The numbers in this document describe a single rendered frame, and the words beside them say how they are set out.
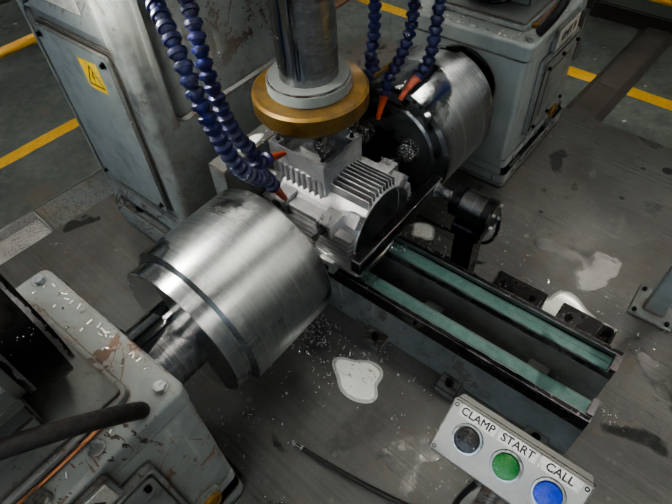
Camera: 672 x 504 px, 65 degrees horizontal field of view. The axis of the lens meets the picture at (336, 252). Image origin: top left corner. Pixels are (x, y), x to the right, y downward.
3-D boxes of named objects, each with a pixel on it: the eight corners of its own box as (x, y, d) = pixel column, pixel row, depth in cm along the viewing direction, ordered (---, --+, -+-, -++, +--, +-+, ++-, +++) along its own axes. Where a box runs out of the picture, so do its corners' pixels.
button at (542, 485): (529, 494, 60) (527, 499, 58) (542, 472, 60) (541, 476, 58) (554, 512, 59) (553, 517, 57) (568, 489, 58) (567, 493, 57)
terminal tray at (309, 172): (272, 173, 93) (266, 141, 88) (311, 142, 98) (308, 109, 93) (325, 202, 88) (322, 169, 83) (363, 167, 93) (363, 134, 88)
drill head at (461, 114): (317, 191, 113) (306, 87, 94) (422, 99, 133) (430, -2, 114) (416, 243, 102) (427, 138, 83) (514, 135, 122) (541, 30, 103)
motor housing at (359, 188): (268, 245, 103) (252, 170, 89) (330, 190, 112) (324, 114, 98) (350, 295, 94) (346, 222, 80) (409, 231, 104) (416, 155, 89)
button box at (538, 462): (437, 438, 69) (426, 447, 64) (463, 391, 68) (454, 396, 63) (564, 528, 61) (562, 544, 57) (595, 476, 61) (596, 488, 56)
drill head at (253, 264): (90, 389, 85) (10, 300, 66) (249, 250, 103) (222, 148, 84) (193, 489, 75) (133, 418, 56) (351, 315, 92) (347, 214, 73)
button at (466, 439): (451, 440, 64) (448, 443, 63) (463, 419, 64) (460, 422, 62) (473, 456, 63) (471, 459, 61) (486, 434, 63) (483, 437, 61)
